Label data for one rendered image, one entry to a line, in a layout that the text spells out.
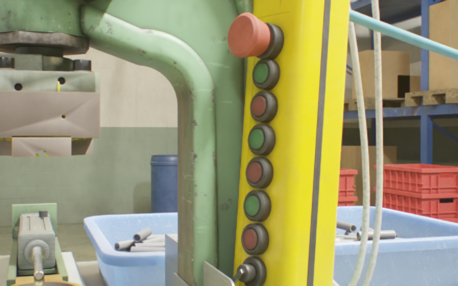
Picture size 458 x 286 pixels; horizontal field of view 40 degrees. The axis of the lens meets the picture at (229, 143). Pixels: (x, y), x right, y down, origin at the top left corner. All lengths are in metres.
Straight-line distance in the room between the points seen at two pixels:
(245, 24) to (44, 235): 0.41
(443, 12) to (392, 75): 1.61
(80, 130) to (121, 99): 8.38
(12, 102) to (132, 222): 0.67
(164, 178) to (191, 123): 6.93
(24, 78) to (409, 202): 3.96
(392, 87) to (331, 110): 7.70
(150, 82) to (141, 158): 1.07
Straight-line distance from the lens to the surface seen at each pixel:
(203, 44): 0.62
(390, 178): 4.58
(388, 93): 8.25
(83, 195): 8.88
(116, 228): 1.16
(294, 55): 0.57
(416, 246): 0.92
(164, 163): 7.51
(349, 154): 8.49
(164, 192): 7.54
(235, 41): 0.57
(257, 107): 0.58
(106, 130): 8.87
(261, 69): 0.58
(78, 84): 0.56
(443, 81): 6.84
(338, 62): 0.60
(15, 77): 0.56
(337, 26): 0.60
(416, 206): 4.34
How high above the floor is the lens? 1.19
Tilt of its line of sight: 1 degrees down
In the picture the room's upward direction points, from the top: straight up
